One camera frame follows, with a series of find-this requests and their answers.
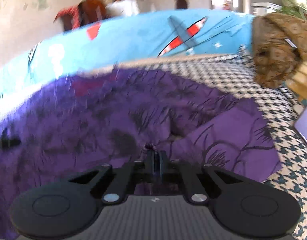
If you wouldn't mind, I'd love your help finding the houndstooth sofa seat cover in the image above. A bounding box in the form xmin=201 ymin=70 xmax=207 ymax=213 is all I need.
xmin=0 ymin=52 xmax=307 ymax=240

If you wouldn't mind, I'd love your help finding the white clothed dining table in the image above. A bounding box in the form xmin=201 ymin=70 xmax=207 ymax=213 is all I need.
xmin=105 ymin=0 xmax=140 ymax=17

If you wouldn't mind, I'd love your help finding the purple floral garment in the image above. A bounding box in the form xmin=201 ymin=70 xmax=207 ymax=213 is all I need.
xmin=0 ymin=69 xmax=281 ymax=239

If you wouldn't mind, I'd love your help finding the red patterned cloth on chair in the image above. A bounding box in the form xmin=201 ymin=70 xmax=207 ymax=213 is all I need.
xmin=54 ymin=5 xmax=80 ymax=31

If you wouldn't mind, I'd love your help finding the wooden block under phone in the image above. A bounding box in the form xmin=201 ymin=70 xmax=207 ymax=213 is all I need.
xmin=286 ymin=61 xmax=307 ymax=105

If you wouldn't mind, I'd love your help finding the dark wooden chair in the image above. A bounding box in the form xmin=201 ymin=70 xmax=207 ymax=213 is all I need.
xmin=174 ymin=0 xmax=189 ymax=9
xmin=77 ymin=0 xmax=108 ymax=27

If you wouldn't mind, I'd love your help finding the brown fur blanket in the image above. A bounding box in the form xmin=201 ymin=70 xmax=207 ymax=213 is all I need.
xmin=252 ymin=12 xmax=307 ymax=88

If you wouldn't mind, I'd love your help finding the blue printed sofa back cover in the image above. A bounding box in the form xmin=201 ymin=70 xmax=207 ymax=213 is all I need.
xmin=0 ymin=9 xmax=253 ymax=98

